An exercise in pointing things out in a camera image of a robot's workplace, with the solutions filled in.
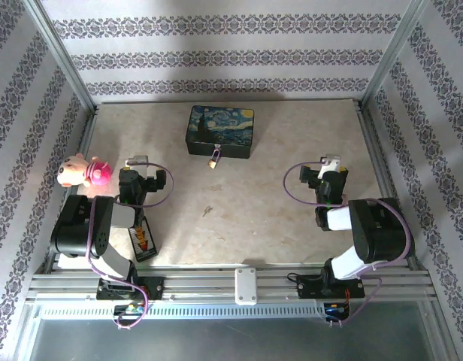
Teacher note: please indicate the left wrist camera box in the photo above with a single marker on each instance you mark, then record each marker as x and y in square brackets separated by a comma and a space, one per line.
[138, 161]

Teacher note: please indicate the grey metal shelf plate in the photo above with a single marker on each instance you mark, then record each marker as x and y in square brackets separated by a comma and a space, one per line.
[224, 340]

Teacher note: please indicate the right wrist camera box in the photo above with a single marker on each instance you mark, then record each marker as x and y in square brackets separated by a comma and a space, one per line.
[332, 165]

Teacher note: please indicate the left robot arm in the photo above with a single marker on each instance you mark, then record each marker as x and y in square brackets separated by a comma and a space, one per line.
[79, 225]

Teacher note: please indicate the aluminium frame post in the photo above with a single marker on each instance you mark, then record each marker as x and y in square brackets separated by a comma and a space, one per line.
[60, 50]
[395, 49]

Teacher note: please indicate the pink plush toy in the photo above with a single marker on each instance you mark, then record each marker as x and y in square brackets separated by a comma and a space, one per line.
[83, 171]

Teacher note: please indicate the aluminium side rail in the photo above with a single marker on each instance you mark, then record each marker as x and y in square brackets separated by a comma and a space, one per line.
[71, 188]
[385, 176]

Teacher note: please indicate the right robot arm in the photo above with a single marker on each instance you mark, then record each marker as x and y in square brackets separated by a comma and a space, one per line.
[378, 229]

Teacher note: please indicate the starry night tin box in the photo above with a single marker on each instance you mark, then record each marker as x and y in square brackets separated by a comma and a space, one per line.
[220, 126]

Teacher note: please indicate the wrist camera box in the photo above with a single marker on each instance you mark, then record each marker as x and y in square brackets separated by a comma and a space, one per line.
[138, 161]
[332, 165]

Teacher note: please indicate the small brass padlock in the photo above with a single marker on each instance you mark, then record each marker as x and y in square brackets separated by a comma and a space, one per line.
[212, 162]

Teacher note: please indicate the black card with orange arrows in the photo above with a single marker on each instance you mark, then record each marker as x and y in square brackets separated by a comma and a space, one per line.
[145, 244]

